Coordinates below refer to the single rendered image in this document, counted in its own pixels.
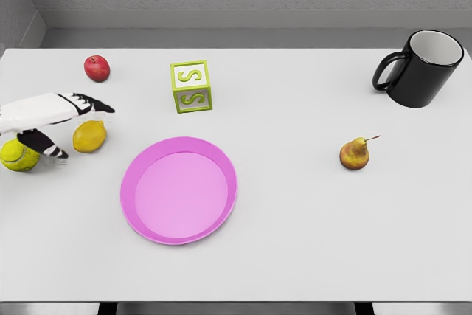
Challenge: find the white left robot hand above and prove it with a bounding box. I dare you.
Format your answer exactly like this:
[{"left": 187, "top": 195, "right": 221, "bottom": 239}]
[{"left": 0, "top": 92, "right": 116, "bottom": 159}]

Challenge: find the yellow lemon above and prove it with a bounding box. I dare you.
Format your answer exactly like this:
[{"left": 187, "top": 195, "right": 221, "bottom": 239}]
[{"left": 72, "top": 120, "right": 108, "bottom": 153}]

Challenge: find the pink round plate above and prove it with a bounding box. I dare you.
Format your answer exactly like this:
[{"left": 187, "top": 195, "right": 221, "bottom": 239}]
[{"left": 119, "top": 136, "right": 239, "bottom": 246}]

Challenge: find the yellow-green tennis ball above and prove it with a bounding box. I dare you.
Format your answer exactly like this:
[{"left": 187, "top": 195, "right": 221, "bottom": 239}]
[{"left": 0, "top": 138, "right": 41, "bottom": 173}]

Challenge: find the red apple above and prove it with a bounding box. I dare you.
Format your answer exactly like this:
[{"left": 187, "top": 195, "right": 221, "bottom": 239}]
[{"left": 83, "top": 55, "right": 111, "bottom": 82}]

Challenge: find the green letter S block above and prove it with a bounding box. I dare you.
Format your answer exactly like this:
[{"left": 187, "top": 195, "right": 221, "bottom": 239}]
[{"left": 170, "top": 59, "right": 215, "bottom": 114}]

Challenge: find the yellow-brown pear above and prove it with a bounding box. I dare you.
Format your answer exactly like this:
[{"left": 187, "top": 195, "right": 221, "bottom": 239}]
[{"left": 339, "top": 134, "right": 381, "bottom": 171}]

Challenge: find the black mug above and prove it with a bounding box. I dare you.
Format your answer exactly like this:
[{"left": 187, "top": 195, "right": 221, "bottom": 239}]
[{"left": 372, "top": 30, "right": 465, "bottom": 109}]

